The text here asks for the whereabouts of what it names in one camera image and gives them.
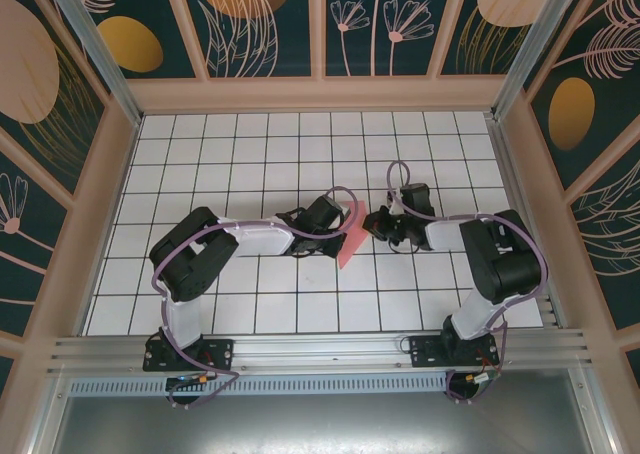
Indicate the pink paper sheet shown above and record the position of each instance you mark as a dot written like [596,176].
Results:
[355,234]

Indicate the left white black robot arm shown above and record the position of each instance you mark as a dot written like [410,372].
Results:
[260,239]

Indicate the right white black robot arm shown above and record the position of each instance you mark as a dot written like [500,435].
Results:
[445,234]

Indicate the shiny metal sheet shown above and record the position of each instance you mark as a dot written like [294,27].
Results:
[320,424]

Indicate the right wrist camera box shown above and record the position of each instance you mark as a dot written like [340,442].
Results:
[395,199]

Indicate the aluminium table side rail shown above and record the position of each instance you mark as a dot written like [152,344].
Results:
[506,164]

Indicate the long aluminium mounting rail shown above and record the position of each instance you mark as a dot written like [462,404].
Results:
[320,351]

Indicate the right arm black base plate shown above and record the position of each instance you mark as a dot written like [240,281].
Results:
[425,351]

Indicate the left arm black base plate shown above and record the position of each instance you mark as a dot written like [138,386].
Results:
[220,354]

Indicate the aluminium corner post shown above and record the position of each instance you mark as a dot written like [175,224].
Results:
[530,49]
[100,59]

